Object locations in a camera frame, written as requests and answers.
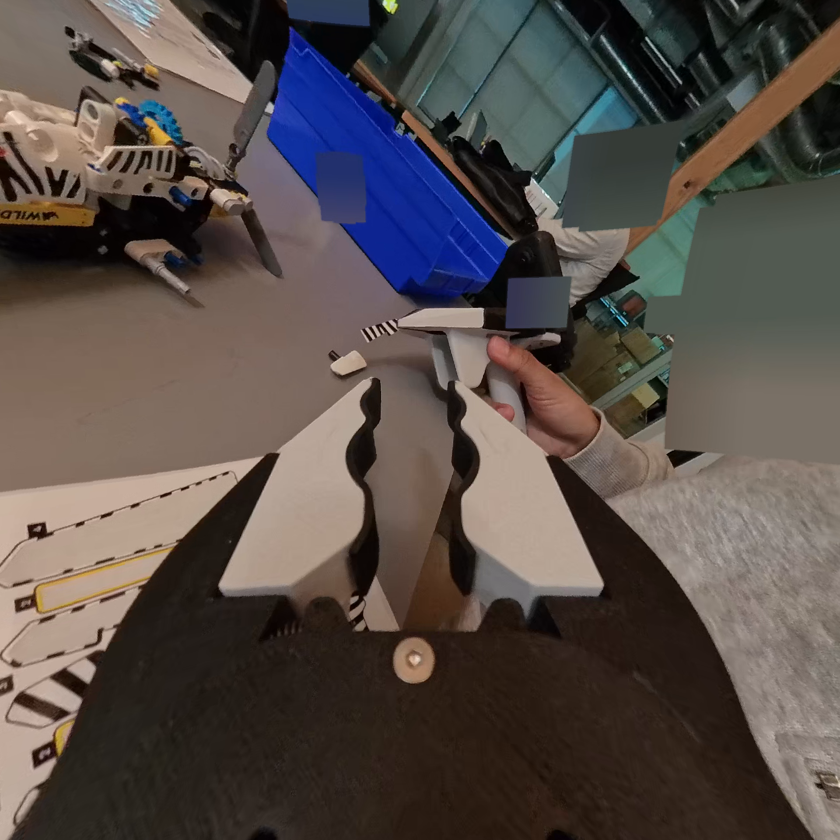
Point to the zebra sticker sheet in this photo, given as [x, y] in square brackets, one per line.
[98, 544]

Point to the black bag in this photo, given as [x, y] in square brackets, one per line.
[492, 177]

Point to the blue plastic bin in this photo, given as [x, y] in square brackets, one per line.
[394, 197]

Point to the person's khaki trousers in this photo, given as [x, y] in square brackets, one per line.
[433, 577]

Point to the small lego assembly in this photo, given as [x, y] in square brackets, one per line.
[108, 62]

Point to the zebra striped lego helicopter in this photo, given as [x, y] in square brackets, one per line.
[98, 177]

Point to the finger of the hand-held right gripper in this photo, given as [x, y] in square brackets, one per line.
[469, 354]
[433, 318]

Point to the person's grey hoodie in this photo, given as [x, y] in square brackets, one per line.
[754, 623]

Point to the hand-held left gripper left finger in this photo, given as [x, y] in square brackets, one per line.
[295, 518]

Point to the zebra striped sticker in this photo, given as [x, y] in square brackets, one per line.
[379, 330]

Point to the white lego piece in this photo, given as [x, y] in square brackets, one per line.
[349, 363]

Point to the stack of cardboard boxes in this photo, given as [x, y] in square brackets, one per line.
[623, 367]

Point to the large printed cardboard sheet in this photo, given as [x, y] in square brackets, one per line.
[184, 46]

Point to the wooden support post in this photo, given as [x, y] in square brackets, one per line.
[754, 124]

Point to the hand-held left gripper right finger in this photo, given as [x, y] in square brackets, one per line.
[531, 525]

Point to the person's right hand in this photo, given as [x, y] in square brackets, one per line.
[558, 407]

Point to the black computer monitor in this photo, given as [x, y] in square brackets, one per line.
[407, 33]

